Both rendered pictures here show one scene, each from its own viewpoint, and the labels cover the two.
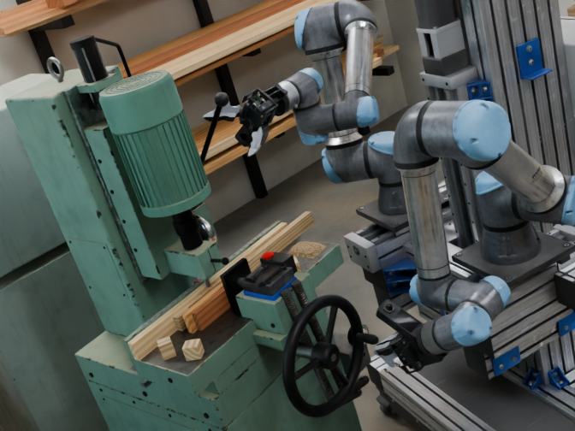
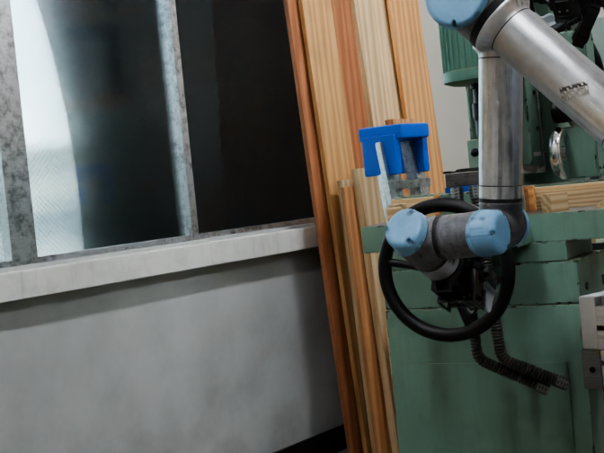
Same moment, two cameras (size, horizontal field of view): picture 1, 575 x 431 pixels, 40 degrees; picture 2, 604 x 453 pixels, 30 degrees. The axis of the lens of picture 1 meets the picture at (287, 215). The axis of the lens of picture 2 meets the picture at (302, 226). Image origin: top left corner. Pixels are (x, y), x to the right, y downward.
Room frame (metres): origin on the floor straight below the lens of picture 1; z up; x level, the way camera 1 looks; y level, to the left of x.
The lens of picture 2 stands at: (0.61, -2.04, 1.01)
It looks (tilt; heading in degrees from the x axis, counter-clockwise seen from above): 2 degrees down; 72
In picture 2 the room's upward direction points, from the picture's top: 6 degrees counter-clockwise
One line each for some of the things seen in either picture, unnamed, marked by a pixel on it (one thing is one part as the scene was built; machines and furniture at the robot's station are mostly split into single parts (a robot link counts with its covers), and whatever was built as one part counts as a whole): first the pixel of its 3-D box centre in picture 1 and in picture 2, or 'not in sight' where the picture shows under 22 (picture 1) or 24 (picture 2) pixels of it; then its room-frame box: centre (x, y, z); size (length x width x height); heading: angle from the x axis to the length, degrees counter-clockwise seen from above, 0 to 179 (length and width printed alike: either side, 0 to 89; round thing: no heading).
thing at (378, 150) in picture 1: (388, 156); not in sight; (2.22, -0.35, 0.98); 0.13 x 0.12 x 0.14; 69
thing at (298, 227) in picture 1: (249, 266); (560, 199); (1.90, 0.14, 0.92); 0.56 x 0.02 x 0.04; 134
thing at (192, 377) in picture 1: (257, 309); (499, 229); (1.75, 0.14, 0.87); 0.61 x 0.30 x 0.06; 134
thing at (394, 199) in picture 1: (400, 189); not in sight; (2.22, -0.36, 0.87); 0.15 x 0.15 x 0.10
